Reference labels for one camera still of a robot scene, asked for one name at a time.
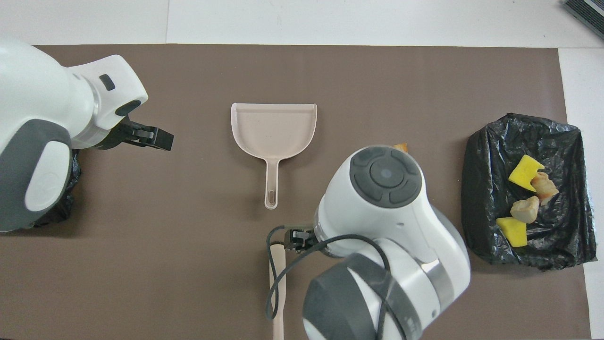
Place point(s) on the black bag-lined bin pink spot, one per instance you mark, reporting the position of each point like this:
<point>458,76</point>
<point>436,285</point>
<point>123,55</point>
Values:
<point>71,189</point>

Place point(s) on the notched all-yellow sponge piece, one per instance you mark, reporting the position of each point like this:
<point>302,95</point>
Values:
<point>524,174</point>

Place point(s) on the large yellow green sponge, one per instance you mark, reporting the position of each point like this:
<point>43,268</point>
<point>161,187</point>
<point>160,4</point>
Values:
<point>514,231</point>

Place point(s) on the beige plastic dustpan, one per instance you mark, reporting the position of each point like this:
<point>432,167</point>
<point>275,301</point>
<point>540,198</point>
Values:
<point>273,132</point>

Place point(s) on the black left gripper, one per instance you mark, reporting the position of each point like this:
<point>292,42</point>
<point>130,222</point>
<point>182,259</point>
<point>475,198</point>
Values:
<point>122,137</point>

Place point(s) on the brown table mat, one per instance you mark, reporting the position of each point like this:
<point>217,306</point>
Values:
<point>188,283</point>

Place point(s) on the grey ribbed panel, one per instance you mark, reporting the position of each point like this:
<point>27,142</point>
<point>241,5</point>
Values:
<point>590,14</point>

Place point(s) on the brown croissant end piece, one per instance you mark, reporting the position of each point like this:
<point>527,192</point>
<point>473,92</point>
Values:
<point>545,186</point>

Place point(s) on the beige hand brush black bristles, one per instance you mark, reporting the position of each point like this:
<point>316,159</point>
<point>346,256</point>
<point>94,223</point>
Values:
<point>279,307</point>

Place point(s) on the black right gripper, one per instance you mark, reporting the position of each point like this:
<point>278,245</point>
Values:
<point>311,240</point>

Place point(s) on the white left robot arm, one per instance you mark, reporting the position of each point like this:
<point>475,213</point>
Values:
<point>42,94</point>

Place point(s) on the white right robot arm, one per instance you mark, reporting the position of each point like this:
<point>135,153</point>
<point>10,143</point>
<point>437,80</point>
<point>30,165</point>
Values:
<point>377,222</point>

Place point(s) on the striped orange croissant piece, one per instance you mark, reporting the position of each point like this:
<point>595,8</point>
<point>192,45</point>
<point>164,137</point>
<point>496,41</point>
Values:
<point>401,147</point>

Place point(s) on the pale crumbly bread piece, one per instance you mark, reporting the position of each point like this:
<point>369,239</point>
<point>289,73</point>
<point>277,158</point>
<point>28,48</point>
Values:
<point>526,209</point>

